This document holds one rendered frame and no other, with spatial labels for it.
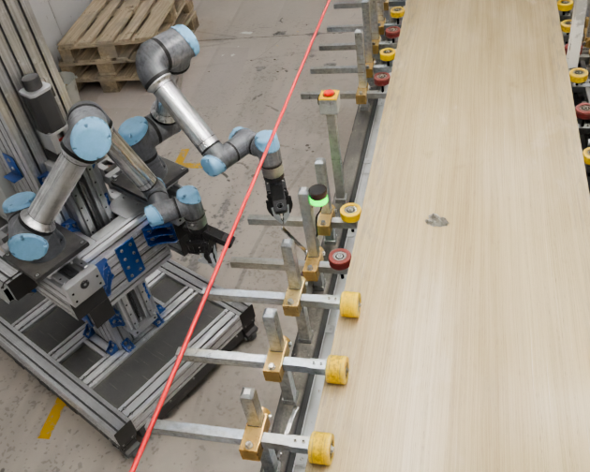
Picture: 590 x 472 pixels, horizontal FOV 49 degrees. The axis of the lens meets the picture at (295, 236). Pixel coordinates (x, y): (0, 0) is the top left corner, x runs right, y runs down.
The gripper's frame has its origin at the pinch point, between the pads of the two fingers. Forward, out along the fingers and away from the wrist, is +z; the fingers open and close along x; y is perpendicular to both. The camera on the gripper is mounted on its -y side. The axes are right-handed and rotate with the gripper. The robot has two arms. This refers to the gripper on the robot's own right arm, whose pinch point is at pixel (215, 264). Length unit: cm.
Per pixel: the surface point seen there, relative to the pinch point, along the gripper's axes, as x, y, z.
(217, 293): 26.1, -12.2, -13.4
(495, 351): 36, -100, -7
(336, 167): -53, -38, -6
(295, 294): 25.2, -38.5, -14.4
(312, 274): 5.1, -38.6, -2.8
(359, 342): 37, -60, -7
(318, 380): 33, -43, 21
